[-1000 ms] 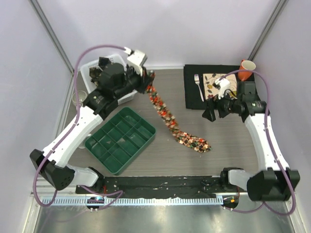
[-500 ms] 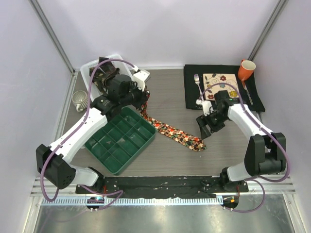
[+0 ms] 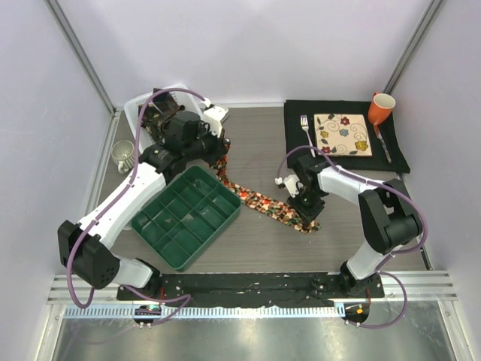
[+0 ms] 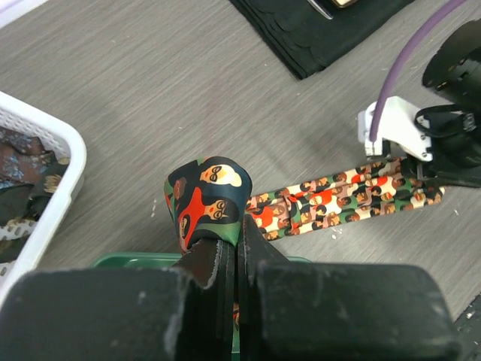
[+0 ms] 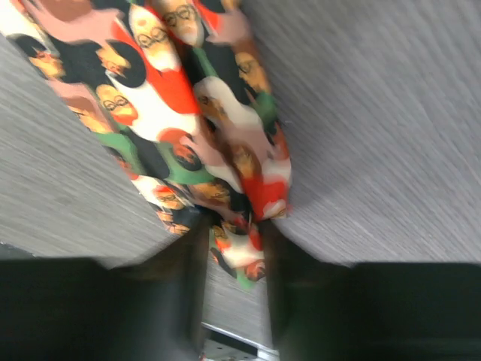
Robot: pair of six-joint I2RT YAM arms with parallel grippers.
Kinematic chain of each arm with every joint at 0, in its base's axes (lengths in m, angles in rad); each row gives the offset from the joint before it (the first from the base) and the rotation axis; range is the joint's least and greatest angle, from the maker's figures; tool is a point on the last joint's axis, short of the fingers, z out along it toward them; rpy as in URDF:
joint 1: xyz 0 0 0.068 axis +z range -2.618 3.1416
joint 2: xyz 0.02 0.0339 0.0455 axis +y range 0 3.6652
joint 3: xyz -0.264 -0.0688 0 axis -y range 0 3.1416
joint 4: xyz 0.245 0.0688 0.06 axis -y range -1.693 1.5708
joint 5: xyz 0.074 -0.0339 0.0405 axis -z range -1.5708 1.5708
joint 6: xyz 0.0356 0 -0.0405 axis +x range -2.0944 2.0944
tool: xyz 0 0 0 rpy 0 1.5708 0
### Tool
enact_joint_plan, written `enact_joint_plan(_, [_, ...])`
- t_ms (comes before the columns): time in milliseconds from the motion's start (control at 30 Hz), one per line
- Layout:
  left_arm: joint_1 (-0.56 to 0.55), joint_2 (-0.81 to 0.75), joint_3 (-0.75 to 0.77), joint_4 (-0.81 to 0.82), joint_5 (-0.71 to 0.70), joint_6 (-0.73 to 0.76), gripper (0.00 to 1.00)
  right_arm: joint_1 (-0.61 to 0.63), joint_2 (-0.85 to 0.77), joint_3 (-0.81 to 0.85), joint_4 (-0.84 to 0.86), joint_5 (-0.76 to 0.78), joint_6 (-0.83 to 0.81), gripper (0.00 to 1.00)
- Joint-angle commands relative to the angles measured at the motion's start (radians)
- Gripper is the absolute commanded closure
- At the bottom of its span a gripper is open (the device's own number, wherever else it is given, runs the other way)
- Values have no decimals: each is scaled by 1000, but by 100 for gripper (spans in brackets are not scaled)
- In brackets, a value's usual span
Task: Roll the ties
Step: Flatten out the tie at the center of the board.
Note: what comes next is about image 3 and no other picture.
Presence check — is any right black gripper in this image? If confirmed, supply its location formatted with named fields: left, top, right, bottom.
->
left=289, top=187, right=325, bottom=226

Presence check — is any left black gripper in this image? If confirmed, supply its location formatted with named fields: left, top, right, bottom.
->
left=183, top=123, right=227, bottom=165

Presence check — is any red floral patterned tie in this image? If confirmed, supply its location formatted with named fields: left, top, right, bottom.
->
left=210, top=156, right=320, bottom=234

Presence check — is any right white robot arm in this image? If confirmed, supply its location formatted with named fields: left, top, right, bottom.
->
left=276, top=156, right=425, bottom=297

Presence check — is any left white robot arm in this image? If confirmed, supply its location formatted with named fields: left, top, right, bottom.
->
left=58, top=108, right=229, bottom=308

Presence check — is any white plastic basket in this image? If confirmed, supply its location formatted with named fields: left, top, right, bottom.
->
left=123, top=83, right=230, bottom=151

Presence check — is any dark patterned tie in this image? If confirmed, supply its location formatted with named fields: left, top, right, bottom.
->
left=141, top=93, right=185, bottom=142

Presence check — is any floral square plate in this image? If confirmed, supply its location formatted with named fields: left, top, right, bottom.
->
left=313, top=113, right=372, bottom=157

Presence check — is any silver fork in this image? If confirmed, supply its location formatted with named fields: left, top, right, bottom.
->
left=300, top=115, right=316, bottom=158

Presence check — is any green compartment tray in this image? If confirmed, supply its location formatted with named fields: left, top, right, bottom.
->
left=131, top=166, right=242, bottom=272

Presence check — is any grey ribbed cup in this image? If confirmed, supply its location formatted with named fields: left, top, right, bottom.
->
left=110, top=140, right=138, bottom=174

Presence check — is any black placemat cloth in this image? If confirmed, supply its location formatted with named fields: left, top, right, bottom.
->
left=283, top=99, right=411, bottom=174

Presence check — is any orange mug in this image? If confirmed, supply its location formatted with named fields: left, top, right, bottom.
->
left=368, top=93, right=396, bottom=126

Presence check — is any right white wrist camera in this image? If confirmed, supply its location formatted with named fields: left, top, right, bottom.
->
left=274, top=174, right=303, bottom=198

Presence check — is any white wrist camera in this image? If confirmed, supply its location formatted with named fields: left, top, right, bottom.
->
left=274, top=174, right=303, bottom=198
left=202, top=105, right=228, bottom=138

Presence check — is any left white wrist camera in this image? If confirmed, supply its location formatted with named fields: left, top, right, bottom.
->
left=202, top=105, right=228, bottom=138

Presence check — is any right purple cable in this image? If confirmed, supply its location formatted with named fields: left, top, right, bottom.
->
left=275, top=144, right=430, bottom=331

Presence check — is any purple cable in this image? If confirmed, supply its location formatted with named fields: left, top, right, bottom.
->
left=275, top=144, right=430, bottom=331
left=65, top=86, right=213, bottom=327

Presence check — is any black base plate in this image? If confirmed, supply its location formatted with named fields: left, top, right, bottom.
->
left=116, top=271, right=386, bottom=310

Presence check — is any patterned handle knife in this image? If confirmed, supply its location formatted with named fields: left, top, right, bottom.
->
left=373, top=125, right=392, bottom=164

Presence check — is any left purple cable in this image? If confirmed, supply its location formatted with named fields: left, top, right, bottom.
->
left=65, top=86, right=213, bottom=327

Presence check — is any slotted cable duct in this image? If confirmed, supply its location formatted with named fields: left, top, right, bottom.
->
left=63, top=303, right=345, bottom=320

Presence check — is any aluminium frame rail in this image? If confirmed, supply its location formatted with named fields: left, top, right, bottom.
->
left=47, top=275, right=119, bottom=305

